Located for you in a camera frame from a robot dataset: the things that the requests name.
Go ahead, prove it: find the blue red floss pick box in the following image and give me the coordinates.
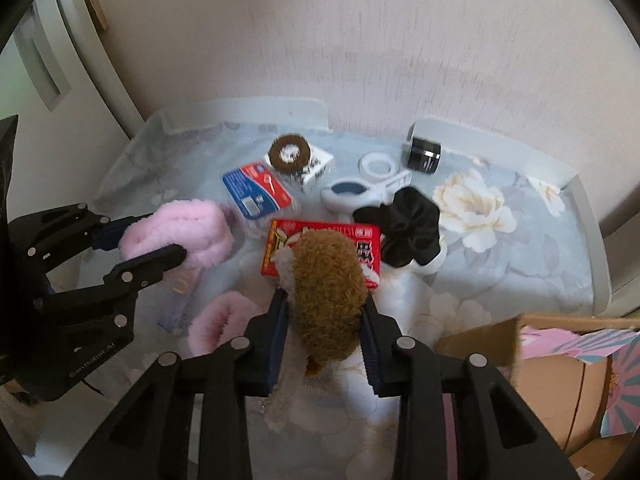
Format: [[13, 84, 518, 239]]
[[221, 162, 302, 238]]

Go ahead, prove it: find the black scrunchie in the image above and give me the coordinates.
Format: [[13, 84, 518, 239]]
[[352, 186, 440, 268]]

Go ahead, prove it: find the white plastic clip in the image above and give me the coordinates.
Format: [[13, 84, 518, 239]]
[[320, 170, 411, 216]]

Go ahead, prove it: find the brown plush hedgehog toy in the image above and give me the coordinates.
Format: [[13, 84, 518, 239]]
[[273, 229, 369, 376]]

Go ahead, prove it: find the floral blue table cloth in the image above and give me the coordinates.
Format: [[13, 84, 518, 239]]
[[29, 109, 597, 480]]

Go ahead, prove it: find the red milk drink carton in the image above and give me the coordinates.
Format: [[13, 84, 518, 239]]
[[260, 219, 381, 290]]

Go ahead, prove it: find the white floral tissue pack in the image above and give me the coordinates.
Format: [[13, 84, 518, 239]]
[[264, 144, 335, 193]]

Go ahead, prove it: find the pink fluffy headband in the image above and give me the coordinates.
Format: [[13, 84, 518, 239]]
[[118, 200, 234, 269]]

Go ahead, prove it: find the clear tape roll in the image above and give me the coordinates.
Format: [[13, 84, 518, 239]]
[[358, 152, 399, 182]]

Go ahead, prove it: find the brown spiral hair tie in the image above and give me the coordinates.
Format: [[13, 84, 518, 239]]
[[268, 133, 312, 175]]

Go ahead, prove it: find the black cosmetic jar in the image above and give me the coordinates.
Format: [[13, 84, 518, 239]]
[[407, 136, 442, 174]]

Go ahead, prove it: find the pink fluffy scrunchie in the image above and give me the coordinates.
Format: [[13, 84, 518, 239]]
[[188, 290, 262, 356]]

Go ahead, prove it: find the white door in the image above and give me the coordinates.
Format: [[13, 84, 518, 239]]
[[1, 0, 143, 219]]

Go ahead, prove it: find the cardboard box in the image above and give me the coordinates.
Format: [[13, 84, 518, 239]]
[[436, 313, 639, 479]]

